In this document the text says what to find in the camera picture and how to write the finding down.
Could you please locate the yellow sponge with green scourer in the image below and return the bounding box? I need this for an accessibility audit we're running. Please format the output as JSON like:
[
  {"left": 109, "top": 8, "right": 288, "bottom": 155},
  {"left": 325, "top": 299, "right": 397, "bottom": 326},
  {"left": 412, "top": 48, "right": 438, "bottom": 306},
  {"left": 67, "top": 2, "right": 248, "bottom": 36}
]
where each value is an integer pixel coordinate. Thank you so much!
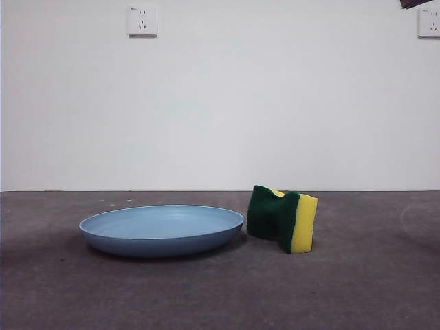
[{"left": 247, "top": 184, "right": 319, "bottom": 256}]

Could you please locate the blue round plate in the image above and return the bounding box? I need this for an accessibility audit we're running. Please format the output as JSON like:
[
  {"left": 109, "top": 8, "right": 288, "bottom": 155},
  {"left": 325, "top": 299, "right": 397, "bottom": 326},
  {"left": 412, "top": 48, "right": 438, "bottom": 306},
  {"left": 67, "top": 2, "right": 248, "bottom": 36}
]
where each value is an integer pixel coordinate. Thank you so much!
[{"left": 78, "top": 204, "right": 245, "bottom": 259}]

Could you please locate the white wall socket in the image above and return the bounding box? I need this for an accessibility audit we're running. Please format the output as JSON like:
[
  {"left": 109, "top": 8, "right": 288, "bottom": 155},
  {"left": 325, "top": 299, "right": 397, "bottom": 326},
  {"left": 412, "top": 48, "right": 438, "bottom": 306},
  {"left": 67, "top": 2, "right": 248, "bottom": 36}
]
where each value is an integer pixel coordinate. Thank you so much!
[
  {"left": 127, "top": 3, "right": 159, "bottom": 38},
  {"left": 417, "top": 7, "right": 440, "bottom": 39}
]

